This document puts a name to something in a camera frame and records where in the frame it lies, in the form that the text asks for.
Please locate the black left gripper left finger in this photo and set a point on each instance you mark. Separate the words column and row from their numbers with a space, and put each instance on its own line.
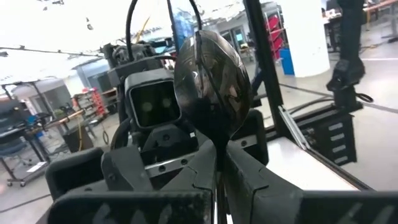
column 130, row 207

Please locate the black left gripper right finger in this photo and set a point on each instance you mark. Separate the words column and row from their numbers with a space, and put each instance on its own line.
column 280, row 207

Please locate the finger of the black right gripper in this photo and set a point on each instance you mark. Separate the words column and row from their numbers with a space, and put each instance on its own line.
column 77, row 171
column 259, row 127

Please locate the silver metal spoon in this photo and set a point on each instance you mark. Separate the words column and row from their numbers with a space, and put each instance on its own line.
column 214, row 93

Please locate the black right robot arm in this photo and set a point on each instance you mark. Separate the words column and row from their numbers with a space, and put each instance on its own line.
column 124, row 71

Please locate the black floor box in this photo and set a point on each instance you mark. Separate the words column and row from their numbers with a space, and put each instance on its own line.
column 74, row 140

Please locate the white paper sheet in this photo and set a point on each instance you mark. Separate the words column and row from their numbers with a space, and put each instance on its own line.
column 36, row 167

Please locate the wooden top desk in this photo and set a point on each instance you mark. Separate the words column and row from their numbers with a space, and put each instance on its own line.
column 63, row 119

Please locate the black base box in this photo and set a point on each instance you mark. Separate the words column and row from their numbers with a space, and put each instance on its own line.
column 323, row 137

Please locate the shelf with red bins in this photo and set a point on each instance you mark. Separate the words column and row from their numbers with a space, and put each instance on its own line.
column 93, row 102

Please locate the blue bin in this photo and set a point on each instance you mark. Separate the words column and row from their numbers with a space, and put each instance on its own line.
column 287, row 62

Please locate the red shelf rack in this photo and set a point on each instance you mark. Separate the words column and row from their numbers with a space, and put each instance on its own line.
column 275, row 34

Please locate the plain white pillar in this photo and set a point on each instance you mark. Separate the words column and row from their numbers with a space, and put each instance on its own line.
column 306, row 37

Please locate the blue banner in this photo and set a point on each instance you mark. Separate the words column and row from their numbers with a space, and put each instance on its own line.
column 183, row 28

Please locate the black equipment column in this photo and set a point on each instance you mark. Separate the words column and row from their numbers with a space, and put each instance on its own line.
column 349, row 31

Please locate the table edge rail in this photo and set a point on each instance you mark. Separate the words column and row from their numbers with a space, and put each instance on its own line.
column 292, row 127

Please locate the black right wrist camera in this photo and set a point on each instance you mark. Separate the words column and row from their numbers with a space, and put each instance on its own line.
column 154, row 104

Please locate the black station frame post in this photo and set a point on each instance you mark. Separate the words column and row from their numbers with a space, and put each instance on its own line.
column 264, row 68

